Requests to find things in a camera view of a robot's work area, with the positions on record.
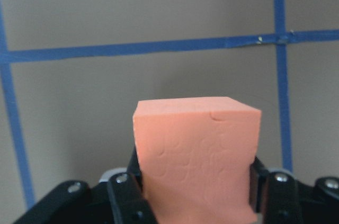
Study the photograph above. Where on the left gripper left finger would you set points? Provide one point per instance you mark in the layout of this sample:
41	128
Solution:
124	187

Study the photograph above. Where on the orange foam block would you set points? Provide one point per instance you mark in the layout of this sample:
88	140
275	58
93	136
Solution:
194	155

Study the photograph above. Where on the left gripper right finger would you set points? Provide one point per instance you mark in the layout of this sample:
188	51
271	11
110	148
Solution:
273	193

